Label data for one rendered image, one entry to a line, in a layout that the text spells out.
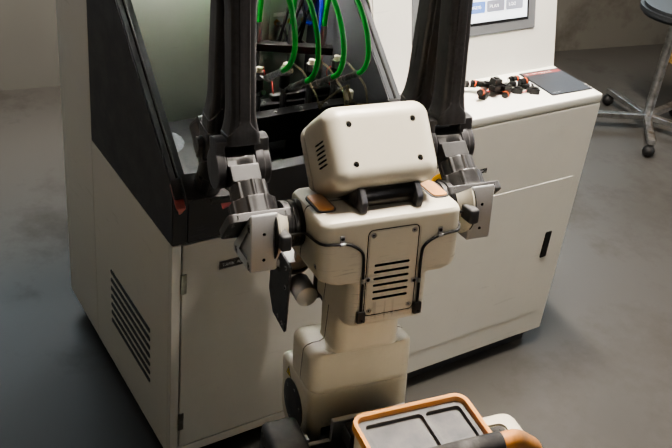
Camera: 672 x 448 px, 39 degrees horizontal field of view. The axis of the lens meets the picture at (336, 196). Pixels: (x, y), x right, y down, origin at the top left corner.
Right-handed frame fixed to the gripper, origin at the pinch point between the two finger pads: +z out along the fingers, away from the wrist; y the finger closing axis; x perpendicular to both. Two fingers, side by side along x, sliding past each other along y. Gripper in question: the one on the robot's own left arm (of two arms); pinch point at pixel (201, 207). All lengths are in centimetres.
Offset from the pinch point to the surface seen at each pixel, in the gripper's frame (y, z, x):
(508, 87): -104, 18, -38
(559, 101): -118, 18, -31
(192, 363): -4, 61, 12
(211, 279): -8.3, 37.5, -0.1
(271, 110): -32, 22, -39
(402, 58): -73, 17, -50
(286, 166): -27.4, 13.5, -16.2
